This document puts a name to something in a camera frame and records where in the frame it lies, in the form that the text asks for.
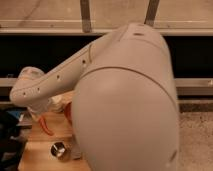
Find red chili pepper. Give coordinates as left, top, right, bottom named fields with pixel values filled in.
left=39, top=116, right=54, bottom=136

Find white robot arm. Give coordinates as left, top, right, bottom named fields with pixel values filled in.
left=10, top=23, right=179, bottom=171

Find orange-brown bowl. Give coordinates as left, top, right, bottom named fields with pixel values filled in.
left=64, top=102, right=72, bottom=124

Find small metal cup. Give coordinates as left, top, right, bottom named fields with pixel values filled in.
left=50, top=142, right=66, bottom=158

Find black chair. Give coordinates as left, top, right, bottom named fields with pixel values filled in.
left=0, top=109, right=22, bottom=171

